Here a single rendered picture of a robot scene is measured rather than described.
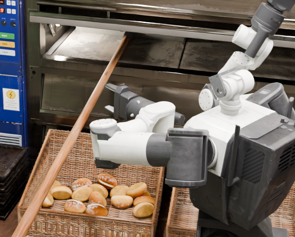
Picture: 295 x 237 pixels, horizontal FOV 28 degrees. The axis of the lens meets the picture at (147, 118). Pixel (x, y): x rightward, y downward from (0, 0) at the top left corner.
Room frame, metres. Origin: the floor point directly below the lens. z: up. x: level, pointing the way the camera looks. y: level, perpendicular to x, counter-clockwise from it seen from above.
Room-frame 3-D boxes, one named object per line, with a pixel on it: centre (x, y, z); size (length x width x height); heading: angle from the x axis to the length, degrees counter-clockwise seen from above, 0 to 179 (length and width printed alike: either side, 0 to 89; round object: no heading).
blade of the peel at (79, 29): (3.04, 0.10, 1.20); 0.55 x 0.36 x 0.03; 84
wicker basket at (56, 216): (2.17, 0.20, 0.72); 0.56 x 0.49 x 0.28; 85
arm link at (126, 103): (1.78, 0.05, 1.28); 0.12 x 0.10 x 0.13; 49
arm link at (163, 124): (1.72, -0.04, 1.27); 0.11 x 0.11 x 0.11; 49
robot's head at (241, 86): (1.53, -0.23, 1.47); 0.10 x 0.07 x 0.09; 139
